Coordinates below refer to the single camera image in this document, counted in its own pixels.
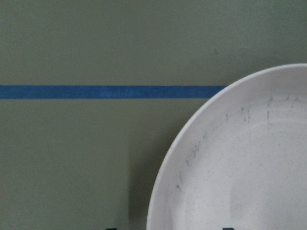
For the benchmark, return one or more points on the pink plate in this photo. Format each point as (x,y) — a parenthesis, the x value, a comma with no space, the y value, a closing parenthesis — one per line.
(241,160)

